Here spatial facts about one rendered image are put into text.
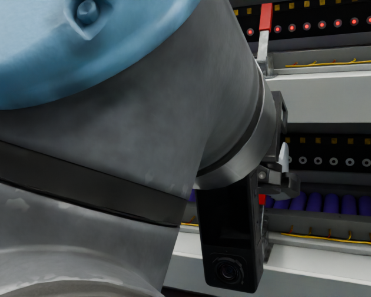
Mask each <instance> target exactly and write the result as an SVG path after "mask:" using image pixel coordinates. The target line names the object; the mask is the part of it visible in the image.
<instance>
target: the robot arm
mask: <svg viewBox="0 0 371 297"><path fill-rule="evenodd" d="M281 110H283V120H282V119H281ZM287 118H288V110H287V107H286V105H285V102H284V100H283V96H282V94H281V91H270V89H269V86H268V85H267V82H266V80H265V78H264V75H263V73H262V71H261V69H260V67H259V65H258V64H257V62H256V60H255V58H254V56H253V54H252V52H251V49H250V47H249V45H248V43H247V41H246V38H245V36H244V34H243V32H242V29H241V27H240V24H239V22H238V20H237V18H236V16H235V13H234V11H233V9H232V7H231V4H230V2H229V0H0V297H165V296H164V295H163V294H161V289H162V287H163V283H164V279H165V276H166V273H167V269H168V266H169V263H170V260H171V256H172V254H173V250H174V246H175V243H176V240H177V236H178V233H179V230H180V225H181V221H182V218H183V215H184V211H185V209H186V205H187V202H188V200H189V198H190V195H191V191H192V189H194V191H195V197H196V207H197V217H198V226H199V232H200V242H201V251H202V257H203V267H204V277H205V281H206V284H207V285H209V286H212V287H216V288H222V289H229V290H232V291H239V292H245V293H255V292H256V290H257V287H258V285H259V282H260V279H261V277H262V274H263V271H264V270H263V252H262V243H261V226H260V209H259V194H265V195H268V196H270V198H272V199H273V200H276V201H279V200H287V199H291V198H296V197H297V196H299V195H300V182H301V180H300V177H299V176H298V175H296V174H293V173H289V148H288V145H287V143H285V142H283V144H282V147H281V150H280V132H281V130H282V133H283V134H287ZM279 150H280V154H279Z"/></svg>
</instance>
